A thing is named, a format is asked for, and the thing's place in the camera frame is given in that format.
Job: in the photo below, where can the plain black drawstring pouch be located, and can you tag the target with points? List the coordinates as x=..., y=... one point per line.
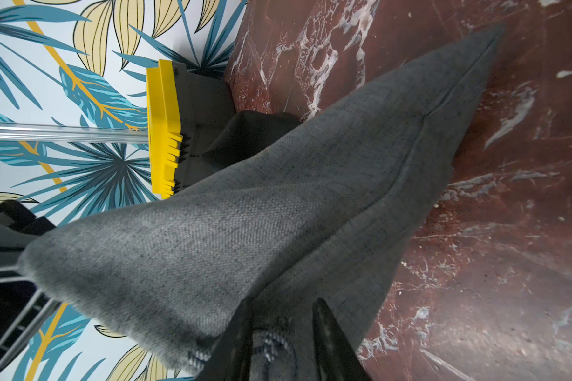
x=248, y=133

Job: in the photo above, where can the yellow black toolbox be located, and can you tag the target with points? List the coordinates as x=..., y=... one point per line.
x=186, y=114

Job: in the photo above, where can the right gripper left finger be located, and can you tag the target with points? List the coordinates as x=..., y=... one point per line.
x=231, y=358

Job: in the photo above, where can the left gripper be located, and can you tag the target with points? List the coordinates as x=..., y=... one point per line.
x=23, y=307

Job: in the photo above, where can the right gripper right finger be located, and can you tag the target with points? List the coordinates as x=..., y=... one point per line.
x=335, y=358

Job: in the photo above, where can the grey hair dryer pouch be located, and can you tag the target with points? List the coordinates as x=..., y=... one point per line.
x=324, y=212

